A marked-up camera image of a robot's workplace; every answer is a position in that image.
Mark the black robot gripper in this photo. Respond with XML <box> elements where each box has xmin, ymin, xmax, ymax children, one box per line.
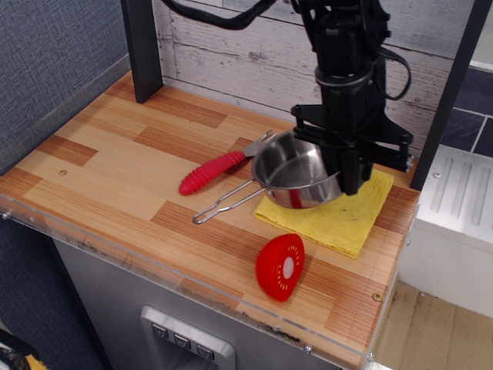
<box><xmin>291</xmin><ymin>72</ymin><xmax>414</xmax><ymax>196</ymax></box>

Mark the small steel pot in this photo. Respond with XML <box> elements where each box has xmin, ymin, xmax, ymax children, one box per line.
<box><xmin>193</xmin><ymin>130</ymin><xmax>342</xmax><ymax>224</ymax></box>

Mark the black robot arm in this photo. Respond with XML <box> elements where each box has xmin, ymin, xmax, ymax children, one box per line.
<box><xmin>291</xmin><ymin>1</ymin><xmax>414</xmax><ymax>195</ymax></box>

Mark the yellow cloth napkin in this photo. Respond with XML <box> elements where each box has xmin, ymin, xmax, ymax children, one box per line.
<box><xmin>253</xmin><ymin>170</ymin><xmax>394</xmax><ymax>259</ymax></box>

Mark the red plastic tomato half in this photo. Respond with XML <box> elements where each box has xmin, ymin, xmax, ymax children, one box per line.
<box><xmin>255</xmin><ymin>234</ymin><xmax>305</xmax><ymax>302</ymax></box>

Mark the white ribbed cabinet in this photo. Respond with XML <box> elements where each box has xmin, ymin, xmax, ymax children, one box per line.
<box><xmin>398</xmin><ymin>146</ymin><xmax>492</xmax><ymax>317</ymax></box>

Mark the silver button panel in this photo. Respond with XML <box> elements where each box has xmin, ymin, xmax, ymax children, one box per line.
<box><xmin>140</xmin><ymin>305</ymin><xmax>236</xmax><ymax>369</ymax></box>

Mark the grey toy cabinet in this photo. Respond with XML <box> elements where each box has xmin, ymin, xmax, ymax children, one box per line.
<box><xmin>55</xmin><ymin>240</ymin><xmax>335</xmax><ymax>369</ymax></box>

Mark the clear acrylic edge guard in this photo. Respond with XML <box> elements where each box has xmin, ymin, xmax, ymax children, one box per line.
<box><xmin>1</xmin><ymin>195</ymin><xmax>376</xmax><ymax>369</ymax></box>

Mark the yellow object bottom left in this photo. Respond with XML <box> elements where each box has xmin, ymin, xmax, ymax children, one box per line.
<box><xmin>20</xmin><ymin>355</ymin><xmax>48</xmax><ymax>370</ymax></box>

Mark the right dark frame post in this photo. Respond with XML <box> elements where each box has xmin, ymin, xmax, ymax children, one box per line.
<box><xmin>410</xmin><ymin>0</ymin><xmax>492</xmax><ymax>190</ymax></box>

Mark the dark frame post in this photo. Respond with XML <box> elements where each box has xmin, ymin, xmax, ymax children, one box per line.
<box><xmin>120</xmin><ymin>0</ymin><xmax>163</xmax><ymax>103</ymax></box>
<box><xmin>410</xmin><ymin>0</ymin><xmax>492</xmax><ymax>190</ymax></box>

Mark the red handled fork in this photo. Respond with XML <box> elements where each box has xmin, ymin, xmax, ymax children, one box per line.
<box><xmin>179</xmin><ymin>130</ymin><xmax>277</xmax><ymax>195</ymax></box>

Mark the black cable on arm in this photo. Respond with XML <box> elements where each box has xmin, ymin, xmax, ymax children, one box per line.
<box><xmin>161</xmin><ymin>0</ymin><xmax>412</xmax><ymax>101</ymax></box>

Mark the left dark frame post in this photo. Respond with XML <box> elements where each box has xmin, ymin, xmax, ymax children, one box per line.
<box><xmin>120</xmin><ymin>0</ymin><xmax>163</xmax><ymax>103</ymax></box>

